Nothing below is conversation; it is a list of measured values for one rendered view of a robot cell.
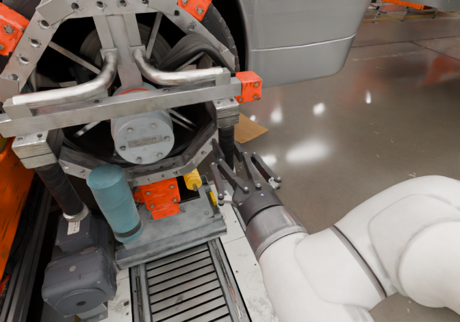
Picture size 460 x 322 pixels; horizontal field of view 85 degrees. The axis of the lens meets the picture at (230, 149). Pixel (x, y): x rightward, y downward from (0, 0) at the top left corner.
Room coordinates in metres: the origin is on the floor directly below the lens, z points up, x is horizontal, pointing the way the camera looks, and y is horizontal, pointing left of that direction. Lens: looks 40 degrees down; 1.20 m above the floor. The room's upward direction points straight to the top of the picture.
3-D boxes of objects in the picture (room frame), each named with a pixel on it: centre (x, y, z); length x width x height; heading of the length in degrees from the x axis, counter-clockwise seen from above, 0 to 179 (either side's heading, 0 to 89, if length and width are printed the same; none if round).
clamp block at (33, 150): (0.36, 0.34, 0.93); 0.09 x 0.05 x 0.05; 21
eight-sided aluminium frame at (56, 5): (0.61, 0.25, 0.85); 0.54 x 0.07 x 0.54; 111
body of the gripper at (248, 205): (0.30, -0.05, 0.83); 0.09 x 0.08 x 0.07; 21
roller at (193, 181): (0.74, 0.17, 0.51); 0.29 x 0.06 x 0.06; 21
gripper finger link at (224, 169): (0.35, 0.00, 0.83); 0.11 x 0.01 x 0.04; 32
